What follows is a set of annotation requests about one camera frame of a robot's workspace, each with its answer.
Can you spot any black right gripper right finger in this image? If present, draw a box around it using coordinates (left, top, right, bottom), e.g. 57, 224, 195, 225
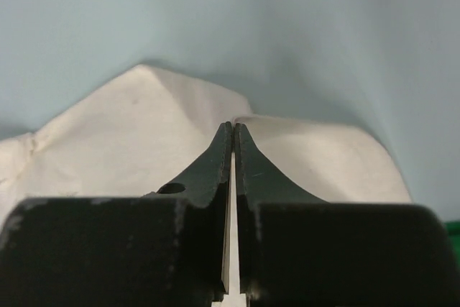
234, 123, 459, 306

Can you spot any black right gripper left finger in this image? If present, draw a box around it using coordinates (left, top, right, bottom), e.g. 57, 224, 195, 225
1, 122, 232, 306

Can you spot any cream white t shirt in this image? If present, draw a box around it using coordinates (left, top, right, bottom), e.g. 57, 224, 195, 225
1, 65, 411, 217

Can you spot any green folded t shirt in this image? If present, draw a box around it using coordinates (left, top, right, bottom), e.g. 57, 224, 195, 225
445, 220, 460, 238

